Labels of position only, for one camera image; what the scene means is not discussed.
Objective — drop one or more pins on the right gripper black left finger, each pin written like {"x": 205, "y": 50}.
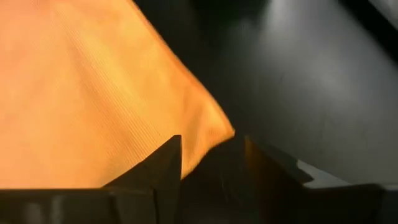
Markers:
{"x": 124, "y": 205}

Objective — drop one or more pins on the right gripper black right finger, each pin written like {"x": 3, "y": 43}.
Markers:
{"x": 311, "y": 205}

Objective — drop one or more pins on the deep orange microfiber towel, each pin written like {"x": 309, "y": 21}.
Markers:
{"x": 77, "y": 93}

